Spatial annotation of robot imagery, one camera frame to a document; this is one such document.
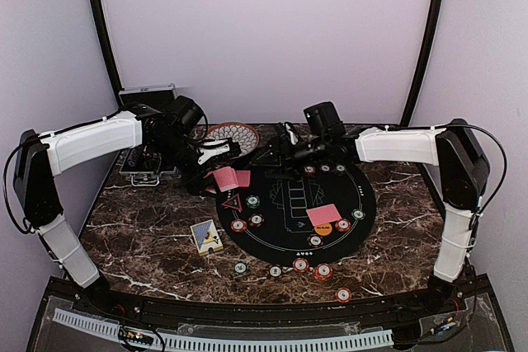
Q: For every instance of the green chip mat top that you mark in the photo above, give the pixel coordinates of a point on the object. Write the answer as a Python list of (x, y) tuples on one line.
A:
[(340, 169)]

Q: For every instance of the dealt red card pair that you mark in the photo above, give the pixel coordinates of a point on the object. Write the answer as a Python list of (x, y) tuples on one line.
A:
[(327, 213)]

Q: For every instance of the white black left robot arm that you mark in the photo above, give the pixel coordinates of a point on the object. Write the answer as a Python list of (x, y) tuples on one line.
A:
[(42, 157)]

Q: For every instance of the red playing card deck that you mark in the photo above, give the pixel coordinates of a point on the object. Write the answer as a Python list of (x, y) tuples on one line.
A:
[(226, 178)]

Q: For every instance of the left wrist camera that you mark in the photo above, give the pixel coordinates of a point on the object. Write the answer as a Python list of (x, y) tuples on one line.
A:
[(225, 147)]

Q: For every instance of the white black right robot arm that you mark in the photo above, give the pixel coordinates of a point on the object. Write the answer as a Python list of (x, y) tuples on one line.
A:
[(453, 148)]

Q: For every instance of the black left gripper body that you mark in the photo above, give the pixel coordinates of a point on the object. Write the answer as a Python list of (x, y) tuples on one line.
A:
[(188, 178)]

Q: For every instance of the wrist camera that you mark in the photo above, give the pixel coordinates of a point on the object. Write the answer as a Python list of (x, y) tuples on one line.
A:
[(292, 134), (225, 147)]

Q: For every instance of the red chip mat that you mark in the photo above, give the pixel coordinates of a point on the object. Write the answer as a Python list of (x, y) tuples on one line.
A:
[(309, 170), (239, 225), (343, 225)]

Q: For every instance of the patterned ceramic plate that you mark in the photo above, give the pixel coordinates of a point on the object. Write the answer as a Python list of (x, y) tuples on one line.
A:
[(243, 134)]

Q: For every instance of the round black poker mat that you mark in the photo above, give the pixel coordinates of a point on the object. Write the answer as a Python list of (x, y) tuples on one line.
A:
[(282, 237)]

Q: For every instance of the triangular all in button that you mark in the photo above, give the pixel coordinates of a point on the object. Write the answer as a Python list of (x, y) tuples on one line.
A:
[(233, 203)]

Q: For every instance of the yellow card box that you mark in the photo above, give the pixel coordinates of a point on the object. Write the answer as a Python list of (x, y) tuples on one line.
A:
[(206, 237)]

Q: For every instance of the orange big blind button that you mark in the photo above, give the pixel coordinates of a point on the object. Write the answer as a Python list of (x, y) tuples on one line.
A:
[(324, 229)]

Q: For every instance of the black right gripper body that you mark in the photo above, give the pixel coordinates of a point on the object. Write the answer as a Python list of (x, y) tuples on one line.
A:
[(301, 157)]

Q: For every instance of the black chip mat front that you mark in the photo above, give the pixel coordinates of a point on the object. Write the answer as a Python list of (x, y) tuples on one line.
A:
[(315, 240)]

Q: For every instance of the aluminium poker chip case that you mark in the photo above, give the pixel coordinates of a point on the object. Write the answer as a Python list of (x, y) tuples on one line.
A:
[(143, 166)]

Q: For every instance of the green chip mat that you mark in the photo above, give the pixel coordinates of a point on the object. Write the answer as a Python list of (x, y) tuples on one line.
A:
[(253, 201), (358, 214), (340, 169)]

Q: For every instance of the white cable duct strip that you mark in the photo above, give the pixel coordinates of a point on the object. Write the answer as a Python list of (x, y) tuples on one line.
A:
[(216, 338)]

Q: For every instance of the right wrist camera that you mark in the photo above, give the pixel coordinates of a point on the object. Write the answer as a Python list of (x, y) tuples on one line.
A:
[(292, 134)]

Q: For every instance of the black chip mat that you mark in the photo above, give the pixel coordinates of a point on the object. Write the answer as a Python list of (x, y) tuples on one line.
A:
[(315, 240), (256, 220), (325, 168)]

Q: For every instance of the red chip mat top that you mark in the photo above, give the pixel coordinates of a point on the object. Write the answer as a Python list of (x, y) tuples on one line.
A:
[(309, 170)]

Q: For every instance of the black chip mat top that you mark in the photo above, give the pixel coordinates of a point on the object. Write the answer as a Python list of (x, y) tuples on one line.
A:
[(325, 168)]

